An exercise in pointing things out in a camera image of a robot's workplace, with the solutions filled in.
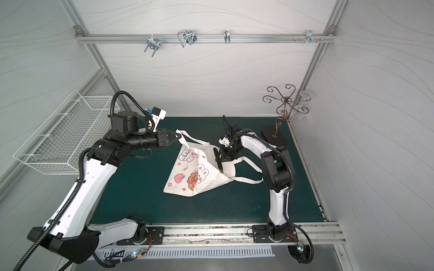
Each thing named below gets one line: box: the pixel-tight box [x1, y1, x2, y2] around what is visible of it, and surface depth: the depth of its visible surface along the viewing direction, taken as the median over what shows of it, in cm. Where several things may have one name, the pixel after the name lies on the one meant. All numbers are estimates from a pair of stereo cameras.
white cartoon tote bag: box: [163, 129, 264, 197], surface depth 89 cm
